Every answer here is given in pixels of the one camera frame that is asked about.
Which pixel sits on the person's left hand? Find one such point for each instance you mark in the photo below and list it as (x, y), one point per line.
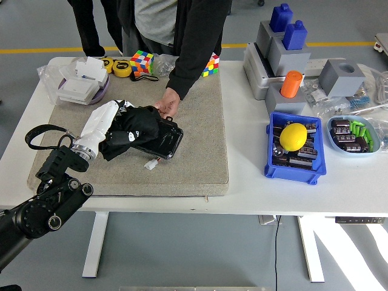
(168, 103)

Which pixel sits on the white cart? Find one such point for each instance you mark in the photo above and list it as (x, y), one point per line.
(382, 42)

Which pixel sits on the orange cylinder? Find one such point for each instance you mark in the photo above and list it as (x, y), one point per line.
(291, 85)

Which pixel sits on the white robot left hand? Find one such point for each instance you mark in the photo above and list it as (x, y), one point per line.
(97, 124)

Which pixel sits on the person's left forearm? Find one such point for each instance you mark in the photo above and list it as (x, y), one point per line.
(188, 72)

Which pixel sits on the light blue tray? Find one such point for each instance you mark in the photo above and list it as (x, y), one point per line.
(332, 142)

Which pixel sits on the light grey flat case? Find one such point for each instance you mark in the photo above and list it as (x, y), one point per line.
(253, 75)

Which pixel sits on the white power strip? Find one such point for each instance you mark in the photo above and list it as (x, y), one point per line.
(315, 64)

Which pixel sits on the white folded carton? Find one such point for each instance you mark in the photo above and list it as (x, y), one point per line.
(91, 68)

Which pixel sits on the clear bag of metal parts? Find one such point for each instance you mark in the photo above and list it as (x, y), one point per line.
(163, 65)

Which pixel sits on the blue plastic bin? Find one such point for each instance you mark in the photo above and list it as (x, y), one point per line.
(291, 175)

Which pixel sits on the purple bowl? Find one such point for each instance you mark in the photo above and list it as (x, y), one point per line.
(102, 92)

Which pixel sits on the bundle of blue resistors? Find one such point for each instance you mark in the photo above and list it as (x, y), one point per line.
(359, 100)

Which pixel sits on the green battery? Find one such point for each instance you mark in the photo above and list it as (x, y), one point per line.
(362, 131)
(369, 139)
(354, 126)

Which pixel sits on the person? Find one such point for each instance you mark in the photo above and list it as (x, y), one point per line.
(151, 18)

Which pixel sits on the colourful puzzle cube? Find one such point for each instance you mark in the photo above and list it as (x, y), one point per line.
(210, 68)
(141, 62)

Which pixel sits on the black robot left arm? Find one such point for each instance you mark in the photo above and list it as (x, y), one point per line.
(36, 212)

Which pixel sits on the yellow lemon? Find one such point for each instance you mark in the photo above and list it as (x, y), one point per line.
(292, 136)

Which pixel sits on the grey square block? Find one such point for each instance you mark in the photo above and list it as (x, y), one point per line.
(263, 36)
(285, 106)
(288, 62)

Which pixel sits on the empty clear plastic bag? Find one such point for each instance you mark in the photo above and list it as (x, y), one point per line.
(48, 78)

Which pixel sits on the black glossy panel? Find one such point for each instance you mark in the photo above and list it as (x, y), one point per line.
(169, 139)

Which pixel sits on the crumpled clear plastic bag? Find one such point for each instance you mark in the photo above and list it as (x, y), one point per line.
(382, 133)

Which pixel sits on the flat white box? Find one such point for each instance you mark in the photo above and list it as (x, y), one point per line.
(77, 88)

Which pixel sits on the white table leg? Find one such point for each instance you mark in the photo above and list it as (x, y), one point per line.
(95, 242)
(309, 251)

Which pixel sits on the blue bottle-shaped block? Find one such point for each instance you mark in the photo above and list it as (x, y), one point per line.
(280, 18)
(295, 36)

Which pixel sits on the grey block with round hole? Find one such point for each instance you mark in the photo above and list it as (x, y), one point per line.
(342, 85)

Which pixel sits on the table height control panel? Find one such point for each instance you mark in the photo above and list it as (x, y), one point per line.
(357, 220)

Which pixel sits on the grey under-table box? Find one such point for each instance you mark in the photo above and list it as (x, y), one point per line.
(266, 219)

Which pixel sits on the black rag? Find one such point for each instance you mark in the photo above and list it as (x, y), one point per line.
(142, 124)

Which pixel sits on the grey-brown mat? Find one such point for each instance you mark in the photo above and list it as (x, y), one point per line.
(121, 182)

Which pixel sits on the clear bag of small parts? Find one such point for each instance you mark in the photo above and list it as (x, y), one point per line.
(315, 94)

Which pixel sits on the yellow tape measure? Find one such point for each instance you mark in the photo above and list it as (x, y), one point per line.
(107, 63)
(121, 68)

